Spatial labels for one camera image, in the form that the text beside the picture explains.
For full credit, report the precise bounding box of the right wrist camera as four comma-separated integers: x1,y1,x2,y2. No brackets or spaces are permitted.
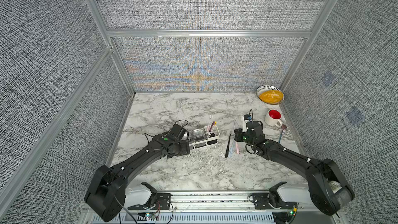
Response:
241,114,252,132

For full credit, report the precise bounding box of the light blue toothbrush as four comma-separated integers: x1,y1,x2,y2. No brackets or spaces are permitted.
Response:
228,141,235,157

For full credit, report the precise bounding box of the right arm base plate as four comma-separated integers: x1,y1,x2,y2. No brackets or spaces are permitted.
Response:
248,193,296,210

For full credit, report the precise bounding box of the clear plastic cup right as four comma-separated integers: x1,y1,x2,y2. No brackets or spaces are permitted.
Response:
192,128,207,142

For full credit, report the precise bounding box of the patterned white bowl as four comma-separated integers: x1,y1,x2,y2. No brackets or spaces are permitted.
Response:
256,85,285,105

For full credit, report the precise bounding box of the purple toothbrush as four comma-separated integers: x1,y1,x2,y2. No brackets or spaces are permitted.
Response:
209,121,217,132

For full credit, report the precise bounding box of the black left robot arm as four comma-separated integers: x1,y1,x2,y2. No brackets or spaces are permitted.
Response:
84,123,190,222

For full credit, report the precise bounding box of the white vented cable duct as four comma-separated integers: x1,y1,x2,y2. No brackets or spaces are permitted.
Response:
118,213,276,224

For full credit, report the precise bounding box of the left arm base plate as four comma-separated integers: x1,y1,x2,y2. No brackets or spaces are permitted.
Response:
124,193,171,211

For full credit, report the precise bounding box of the cream toothbrush holder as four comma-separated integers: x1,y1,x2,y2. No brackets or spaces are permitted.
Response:
188,125,220,150

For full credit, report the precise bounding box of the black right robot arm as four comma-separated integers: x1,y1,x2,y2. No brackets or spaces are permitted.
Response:
234,121,355,216

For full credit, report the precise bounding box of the white mug red inside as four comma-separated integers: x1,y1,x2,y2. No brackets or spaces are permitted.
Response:
264,109,284,128

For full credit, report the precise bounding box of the black toothbrush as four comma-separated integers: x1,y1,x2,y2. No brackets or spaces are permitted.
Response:
224,131,232,159

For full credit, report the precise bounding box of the iridescent purple blue spoon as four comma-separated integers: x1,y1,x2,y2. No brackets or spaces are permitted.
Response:
278,124,288,144

